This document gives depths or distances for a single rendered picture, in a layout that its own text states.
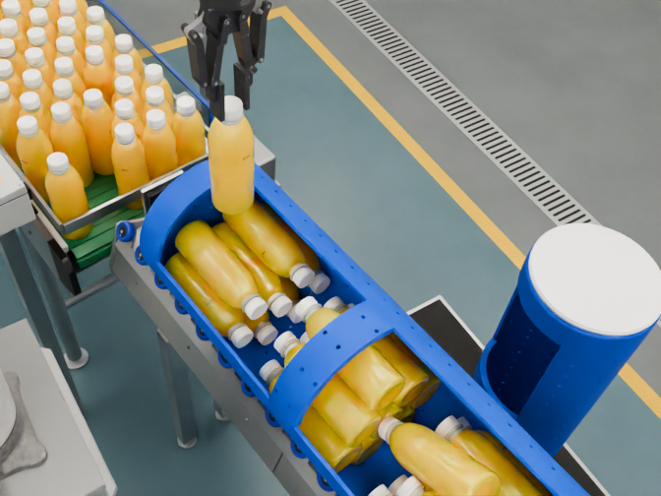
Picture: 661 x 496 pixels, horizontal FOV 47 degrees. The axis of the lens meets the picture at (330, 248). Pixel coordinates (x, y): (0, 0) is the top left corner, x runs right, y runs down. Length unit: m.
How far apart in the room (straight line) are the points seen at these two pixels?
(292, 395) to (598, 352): 0.67
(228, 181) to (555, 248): 0.73
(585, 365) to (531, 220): 1.54
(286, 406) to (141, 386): 1.37
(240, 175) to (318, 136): 2.03
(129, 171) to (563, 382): 1.02
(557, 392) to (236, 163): 0.89
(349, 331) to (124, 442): 1.40
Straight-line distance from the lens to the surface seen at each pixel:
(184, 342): 1.60
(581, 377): 1.69
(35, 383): 1.37
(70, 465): 1.28
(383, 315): 1.23
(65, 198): 1.65
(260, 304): 1.34
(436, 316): 2.56
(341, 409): 1.23
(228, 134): 1.18
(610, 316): 1.59
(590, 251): 1.67
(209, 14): 1.05
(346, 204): 3.00
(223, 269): 1.36
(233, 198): 1.27
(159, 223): 1.39
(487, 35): 3.97
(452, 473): 1.16
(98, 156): 1.83
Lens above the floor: 2.24
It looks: 52 degrees down
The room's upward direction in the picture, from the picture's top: 7 degrees clockwise
